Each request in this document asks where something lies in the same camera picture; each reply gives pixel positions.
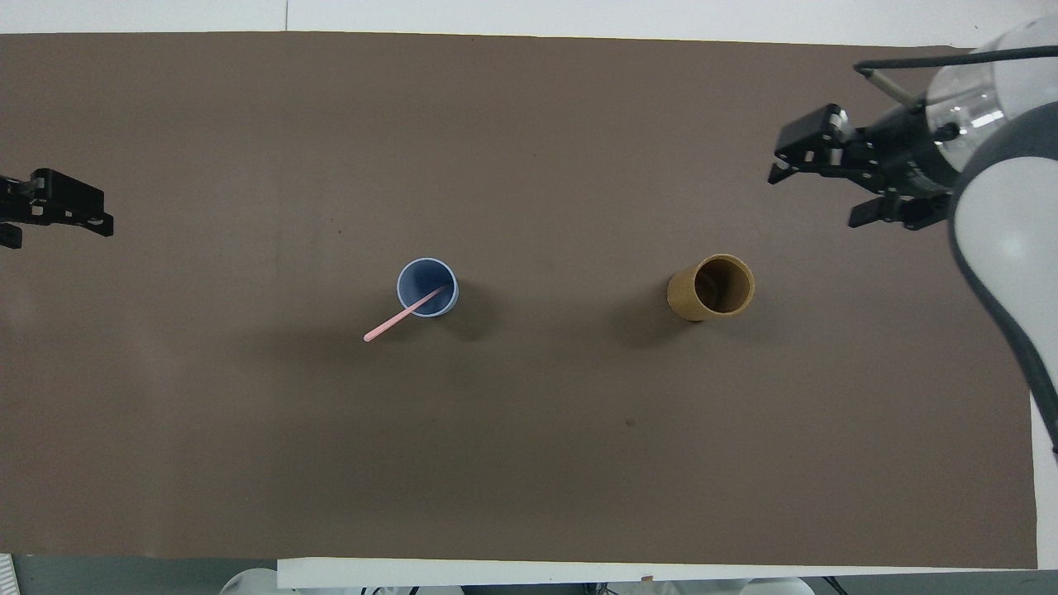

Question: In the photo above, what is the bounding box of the pink chopstick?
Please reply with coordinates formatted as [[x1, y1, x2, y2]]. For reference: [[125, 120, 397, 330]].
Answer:
[[363, 286, 446, 343]]

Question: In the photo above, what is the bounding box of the black cable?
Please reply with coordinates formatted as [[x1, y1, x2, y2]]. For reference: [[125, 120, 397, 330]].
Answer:
[[854, 45, 1058, 113]]

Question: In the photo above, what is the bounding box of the brown cup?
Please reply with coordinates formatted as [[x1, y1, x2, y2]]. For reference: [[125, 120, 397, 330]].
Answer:
[[666, 253, 756, 323]]

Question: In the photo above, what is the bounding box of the blue cup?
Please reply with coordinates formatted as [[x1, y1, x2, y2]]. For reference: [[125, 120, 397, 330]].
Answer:
[[396, 257, 460, 319]]

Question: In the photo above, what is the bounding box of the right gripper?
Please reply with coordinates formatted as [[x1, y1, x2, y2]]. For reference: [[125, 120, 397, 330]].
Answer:
[[768, 102, 961, 231]]

